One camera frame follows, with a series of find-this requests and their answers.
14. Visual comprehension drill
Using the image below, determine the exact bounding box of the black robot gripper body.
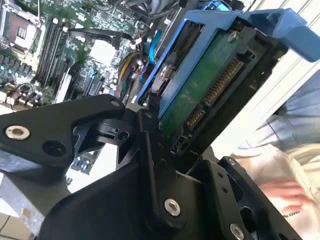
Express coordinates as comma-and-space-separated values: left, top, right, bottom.
38, 159, 227, 240

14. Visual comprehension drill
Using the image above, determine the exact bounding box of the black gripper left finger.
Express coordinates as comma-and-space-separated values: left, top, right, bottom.
0, 94, 188, 230

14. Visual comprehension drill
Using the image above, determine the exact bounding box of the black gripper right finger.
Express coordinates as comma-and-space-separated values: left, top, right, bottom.
186, 155, 305, 240

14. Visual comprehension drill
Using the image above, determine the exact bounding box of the person's bare hand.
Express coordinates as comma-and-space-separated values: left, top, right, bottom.
259, 179, 313, 209

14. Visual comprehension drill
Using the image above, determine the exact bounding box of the black disk wire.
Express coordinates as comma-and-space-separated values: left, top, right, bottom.
68, 27, 137, 50

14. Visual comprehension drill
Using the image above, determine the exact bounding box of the blue disk wire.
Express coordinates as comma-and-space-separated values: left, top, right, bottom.
147, 28, 165, 63

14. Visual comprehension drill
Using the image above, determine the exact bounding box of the hard disk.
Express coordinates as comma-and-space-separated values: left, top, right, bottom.
136, 7, 320, 164

